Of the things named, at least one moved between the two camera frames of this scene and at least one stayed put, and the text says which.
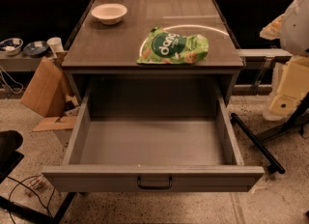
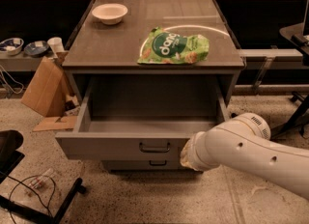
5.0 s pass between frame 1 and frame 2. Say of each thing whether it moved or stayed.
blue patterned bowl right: stayed
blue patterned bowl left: stayed
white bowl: stayed
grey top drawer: moved
